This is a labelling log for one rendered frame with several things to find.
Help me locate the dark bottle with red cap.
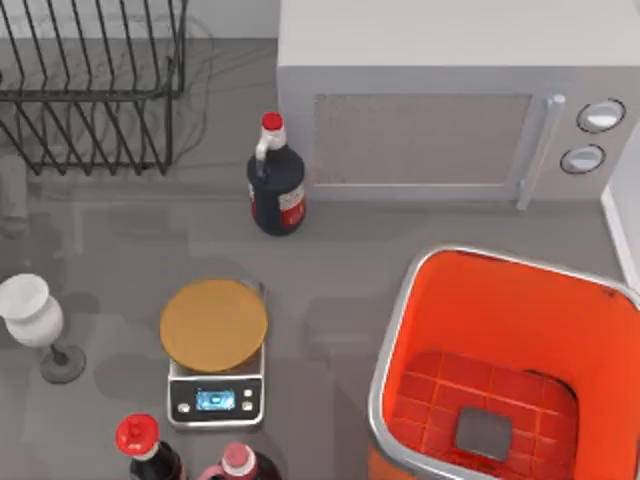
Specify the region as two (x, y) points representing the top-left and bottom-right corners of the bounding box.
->
(115, 412), (187, 480)
(246, 111), (308, 237)

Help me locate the kitchen scale with yellow plate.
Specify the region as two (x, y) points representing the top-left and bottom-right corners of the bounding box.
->
(159, 279), (269, 427)

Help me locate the orange bin with silver rim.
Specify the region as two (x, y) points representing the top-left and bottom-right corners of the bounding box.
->
(367, 244), (640, 480)

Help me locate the pale microwave oven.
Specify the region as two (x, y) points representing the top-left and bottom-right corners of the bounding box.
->
(276, 0), (640, 211)

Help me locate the dark bottle with pink cap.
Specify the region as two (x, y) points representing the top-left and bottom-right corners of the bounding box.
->
(198, 441), (284, 480)

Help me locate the grey square pad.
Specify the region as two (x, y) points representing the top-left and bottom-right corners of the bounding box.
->
(455, 406), (514, 462)

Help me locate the round microwave knob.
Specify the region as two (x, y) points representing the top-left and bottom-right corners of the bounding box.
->
(576, 98), (627, 134)
(559, 144), (607, 175)

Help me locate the white goblet cup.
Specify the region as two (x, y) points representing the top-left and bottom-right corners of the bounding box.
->
(0, 272), (87, 385)

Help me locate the microwave door handle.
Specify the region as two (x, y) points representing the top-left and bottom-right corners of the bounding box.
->
(515, 93), (567, 212)

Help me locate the black wire dish rack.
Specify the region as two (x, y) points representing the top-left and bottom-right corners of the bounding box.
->
(0, 0), (190, 177)

